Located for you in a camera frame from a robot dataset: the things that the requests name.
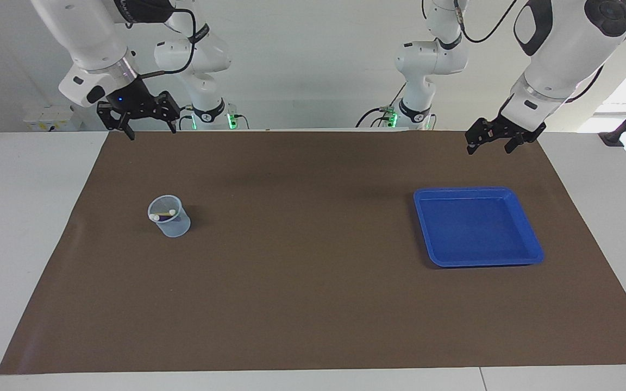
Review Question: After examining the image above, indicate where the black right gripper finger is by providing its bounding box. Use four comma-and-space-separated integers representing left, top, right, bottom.
97, 103, 135, 141
155, 91, 181, 134

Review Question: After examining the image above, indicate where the brown table mat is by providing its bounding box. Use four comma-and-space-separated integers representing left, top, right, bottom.
0, 130, 626, 375

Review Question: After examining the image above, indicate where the blue plastic tray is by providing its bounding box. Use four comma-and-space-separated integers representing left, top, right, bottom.
414, 187, 544, 268

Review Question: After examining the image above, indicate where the white wall socket box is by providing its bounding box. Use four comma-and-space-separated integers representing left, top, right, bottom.
22, 105, 99, 132

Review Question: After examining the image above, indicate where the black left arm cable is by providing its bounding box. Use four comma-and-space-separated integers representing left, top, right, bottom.
453, 0, 626, 104

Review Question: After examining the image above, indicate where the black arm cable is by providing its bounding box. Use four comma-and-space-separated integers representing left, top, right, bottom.
139, 8, 197, 80
453, 0, 626, 104

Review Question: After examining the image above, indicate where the black base cable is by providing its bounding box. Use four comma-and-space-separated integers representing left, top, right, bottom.
177, 106, 197, 131
355, 81, 407, 128

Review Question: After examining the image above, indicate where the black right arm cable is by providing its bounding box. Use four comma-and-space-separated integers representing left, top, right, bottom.
139, 8, 197, 80

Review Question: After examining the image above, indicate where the clear plastic cup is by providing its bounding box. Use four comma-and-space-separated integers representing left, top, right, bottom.
147, 195, 191, 238

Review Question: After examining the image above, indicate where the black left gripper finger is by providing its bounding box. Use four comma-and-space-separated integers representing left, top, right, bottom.
465, 119, 496, 155
505, 124, 546, 154

